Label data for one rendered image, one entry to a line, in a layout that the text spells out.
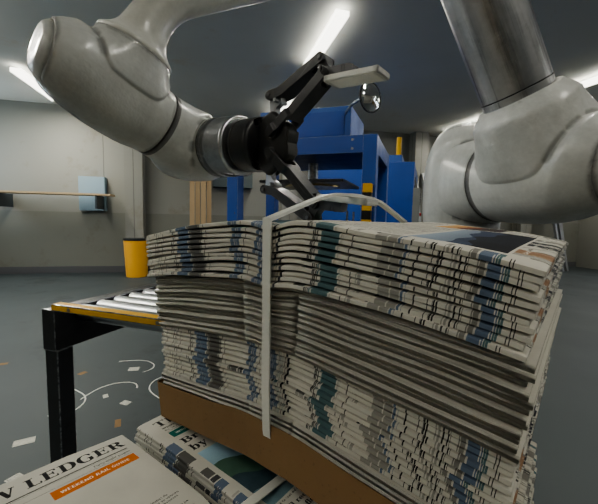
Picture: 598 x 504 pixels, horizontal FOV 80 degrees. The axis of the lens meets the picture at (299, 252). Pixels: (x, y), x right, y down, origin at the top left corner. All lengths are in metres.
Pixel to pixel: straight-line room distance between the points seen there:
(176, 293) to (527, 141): 0.51
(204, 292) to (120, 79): 0.29
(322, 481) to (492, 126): 0.52
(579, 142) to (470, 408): 0.44
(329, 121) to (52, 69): 1.92
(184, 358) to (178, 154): 0.30
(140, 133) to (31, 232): 7.32
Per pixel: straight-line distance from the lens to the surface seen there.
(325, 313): 0.28
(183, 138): 0.57
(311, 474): 0.34
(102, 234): 7.46
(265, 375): 0.33
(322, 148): 2.18
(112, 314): 1.06
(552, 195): 0.62
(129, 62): 0.54
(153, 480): 0.42
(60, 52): 0.53
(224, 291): 0.36
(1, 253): 8.06
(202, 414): 0.42
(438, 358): 0.24
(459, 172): 0.75
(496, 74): 0.64
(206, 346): 0.40
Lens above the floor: 1.07
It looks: 5 degrees down
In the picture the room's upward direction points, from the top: 1 degrees clockwise
